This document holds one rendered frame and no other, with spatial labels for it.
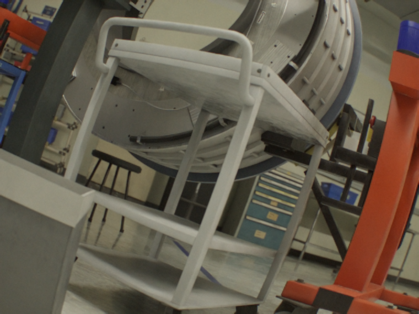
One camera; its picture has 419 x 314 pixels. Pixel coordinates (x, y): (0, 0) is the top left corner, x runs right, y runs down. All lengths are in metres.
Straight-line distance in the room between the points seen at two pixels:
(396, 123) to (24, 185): 1.10
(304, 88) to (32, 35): 1.69
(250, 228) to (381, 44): 3.96
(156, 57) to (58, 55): 0.53
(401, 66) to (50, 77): 1.13
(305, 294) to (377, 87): 7.25
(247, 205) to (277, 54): 4.73
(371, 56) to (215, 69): 7.38
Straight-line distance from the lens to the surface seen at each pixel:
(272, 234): 6.70
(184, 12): 7.68
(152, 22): 1.27
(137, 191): 6.78
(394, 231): 2.10
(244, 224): 6.59
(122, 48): 1.42
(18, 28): 3.01
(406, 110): 1.58
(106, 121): 2.22
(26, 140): 1.76
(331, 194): 7.07
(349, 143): 2.16
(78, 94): 2.38
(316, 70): 2.02
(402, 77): 1.52
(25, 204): 0.84
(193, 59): 1.29
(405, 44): 1.58
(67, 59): 1.82
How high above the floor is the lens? 0.38
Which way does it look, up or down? 4 degrees up
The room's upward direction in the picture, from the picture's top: 20 degrees clockwise
